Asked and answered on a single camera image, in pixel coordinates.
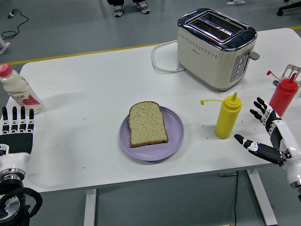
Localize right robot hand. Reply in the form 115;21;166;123
234;97;301;186

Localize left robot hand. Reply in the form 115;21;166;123
0;105;36;172

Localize yellow squeeze bottle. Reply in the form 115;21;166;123
200;91;243;140

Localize slice of bread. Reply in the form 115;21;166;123
128;101;169;148

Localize white table leg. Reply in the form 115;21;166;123
246;169;279;226
83;188;98;226

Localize red squeeze bottle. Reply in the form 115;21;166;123
266;70;299;118

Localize milk bottle with pink cap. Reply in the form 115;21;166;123
0;64;45;116

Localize metal spatula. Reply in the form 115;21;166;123
272;64;301;98

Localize white stand base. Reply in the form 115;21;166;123
0;37;11;55

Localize purple plate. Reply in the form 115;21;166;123
119;105;185;162

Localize cream and chrome toaster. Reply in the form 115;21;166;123
176;8;261;90

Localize black office chair base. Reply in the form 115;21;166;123
277;0;301;16

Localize grey sneaker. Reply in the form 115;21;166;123
113;4;125;17
136;0;151;15

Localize black cable under table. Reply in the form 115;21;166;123
233;171;239;226

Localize black floor cable with plug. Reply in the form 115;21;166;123
1;8;30;39

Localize white toaster cord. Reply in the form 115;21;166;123
151;40;187;73

